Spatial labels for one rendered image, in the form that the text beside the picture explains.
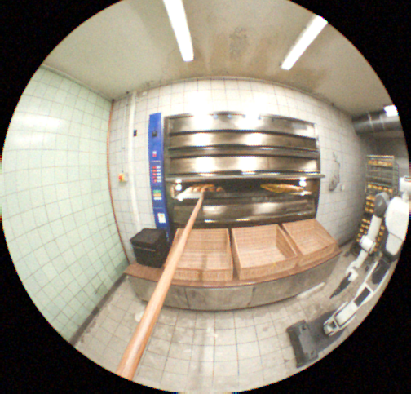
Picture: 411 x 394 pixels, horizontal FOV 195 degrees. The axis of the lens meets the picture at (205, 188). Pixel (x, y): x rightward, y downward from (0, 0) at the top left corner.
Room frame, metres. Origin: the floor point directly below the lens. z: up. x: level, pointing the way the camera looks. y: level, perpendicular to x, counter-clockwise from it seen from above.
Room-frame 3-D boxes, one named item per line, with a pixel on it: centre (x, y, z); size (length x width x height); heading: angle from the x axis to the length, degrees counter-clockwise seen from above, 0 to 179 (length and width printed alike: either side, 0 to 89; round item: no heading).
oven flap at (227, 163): (1.17, -0.53, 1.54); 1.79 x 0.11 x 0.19; 87
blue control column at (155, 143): (2.16, 0.46, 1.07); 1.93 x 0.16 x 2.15; 177
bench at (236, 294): (0.89, -0.40, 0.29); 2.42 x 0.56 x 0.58; 87
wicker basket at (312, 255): (0.87, -1.14, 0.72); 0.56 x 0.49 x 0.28; 86
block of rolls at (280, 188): (1.58, -1.14, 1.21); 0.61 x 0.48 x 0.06; 177
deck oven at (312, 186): (2.12, -0.51, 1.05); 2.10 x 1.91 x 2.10; 87
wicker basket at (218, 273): (0.94, 0.07, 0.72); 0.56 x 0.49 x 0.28; 86
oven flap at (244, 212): (1.17, -0.53, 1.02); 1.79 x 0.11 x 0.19; 87
